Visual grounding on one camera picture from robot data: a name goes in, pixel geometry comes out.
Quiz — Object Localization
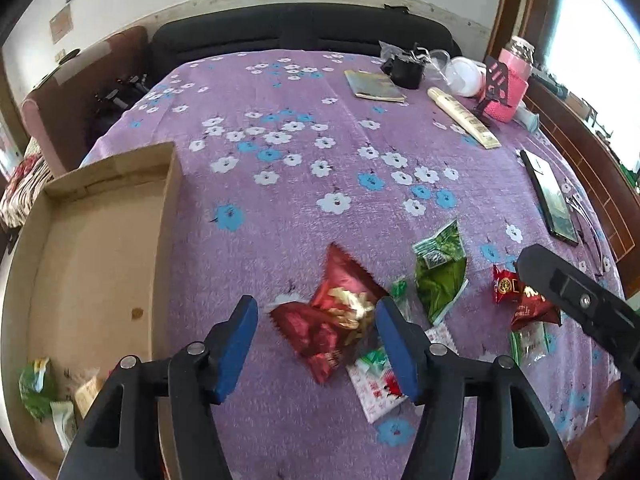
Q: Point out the clear plastic cup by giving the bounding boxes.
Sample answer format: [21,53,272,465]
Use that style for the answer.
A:
[425,49,453,78]

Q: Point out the pile of mixed snack packets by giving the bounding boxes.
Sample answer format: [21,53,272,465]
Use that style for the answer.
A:
[19,357,103,453]

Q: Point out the green white candy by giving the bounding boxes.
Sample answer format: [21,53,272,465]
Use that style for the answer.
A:
[360,347,391,375]

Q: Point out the pink sleeved bottle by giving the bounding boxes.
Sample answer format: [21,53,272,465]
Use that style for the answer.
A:
[492,36,536,123]

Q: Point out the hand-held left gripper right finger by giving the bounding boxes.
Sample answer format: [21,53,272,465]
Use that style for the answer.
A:
[375,296,576,480]

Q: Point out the small green candy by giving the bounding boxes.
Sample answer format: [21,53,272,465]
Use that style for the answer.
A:
[390,277,409,321]

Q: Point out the black smartphone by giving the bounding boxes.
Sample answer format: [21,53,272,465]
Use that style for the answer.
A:
[520,149,581,247]

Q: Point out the wooden bed frame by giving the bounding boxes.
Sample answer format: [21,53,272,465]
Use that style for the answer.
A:
[525,80,640,271]

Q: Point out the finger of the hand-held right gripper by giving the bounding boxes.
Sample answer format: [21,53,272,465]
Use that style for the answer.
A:
[515,244,640,391]

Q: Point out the cardboard box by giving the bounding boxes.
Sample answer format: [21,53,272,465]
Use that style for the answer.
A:
[0,142,183,480]

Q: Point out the cream squeeze tube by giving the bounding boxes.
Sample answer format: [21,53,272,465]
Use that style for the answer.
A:
[427,86,502,150]

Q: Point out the dark red snack packet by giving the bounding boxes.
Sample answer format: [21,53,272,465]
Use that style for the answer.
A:
[510,282,563,331]

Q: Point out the clear green snack packet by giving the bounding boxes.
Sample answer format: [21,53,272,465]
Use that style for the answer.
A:
[509,322,551,366]

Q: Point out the white round container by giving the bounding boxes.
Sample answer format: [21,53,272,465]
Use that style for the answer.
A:
[444,57,488,98]

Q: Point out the black dumbbells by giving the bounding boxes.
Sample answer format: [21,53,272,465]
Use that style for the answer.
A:
[92,74,150,111]

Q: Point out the black phone stand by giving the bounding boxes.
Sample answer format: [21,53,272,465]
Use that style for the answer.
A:
[472,56,511,116]

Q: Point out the brown upholstered chair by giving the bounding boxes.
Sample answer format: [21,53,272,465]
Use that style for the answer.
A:
[20,26,150,176]

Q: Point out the eyeglasses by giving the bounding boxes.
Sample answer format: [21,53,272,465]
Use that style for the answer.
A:
[565,192,608,276]

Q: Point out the black pouch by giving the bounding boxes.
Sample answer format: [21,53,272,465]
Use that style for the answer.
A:
[380,45,431,90]

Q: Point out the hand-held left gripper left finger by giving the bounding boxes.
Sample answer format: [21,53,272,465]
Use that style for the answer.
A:
[57,295,260,480]

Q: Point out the bright window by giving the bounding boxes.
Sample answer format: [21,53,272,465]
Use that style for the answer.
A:
[540,0,640,181]

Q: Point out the paper wall notice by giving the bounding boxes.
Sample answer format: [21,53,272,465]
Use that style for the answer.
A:
[49,4,75,43]

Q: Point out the white red snack packet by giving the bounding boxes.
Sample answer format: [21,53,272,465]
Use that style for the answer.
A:
[346,355,408,425]

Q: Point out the large red snack packet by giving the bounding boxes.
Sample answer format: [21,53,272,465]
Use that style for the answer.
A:
[270,242,391,386]

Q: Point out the olive booklet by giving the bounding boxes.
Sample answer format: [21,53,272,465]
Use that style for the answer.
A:
[344,70,408,103]

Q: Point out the black padded headboard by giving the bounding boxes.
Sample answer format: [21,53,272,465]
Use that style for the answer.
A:
[150,2,463,73]

